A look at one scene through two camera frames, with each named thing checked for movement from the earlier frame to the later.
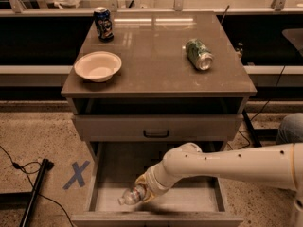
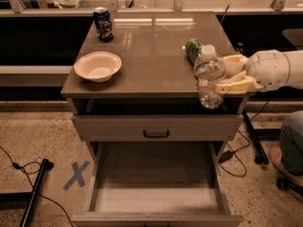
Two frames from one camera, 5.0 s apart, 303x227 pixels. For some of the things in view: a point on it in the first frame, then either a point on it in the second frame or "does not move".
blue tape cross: x=78 y=171 does not move
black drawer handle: x=156 y=136 does not move
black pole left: x=45 y=165 does not move
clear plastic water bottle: x=130 y=197 -> x=209 y=70
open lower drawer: x=115 y=166 does not move
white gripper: x=153 y=181 -> x=270 y=70
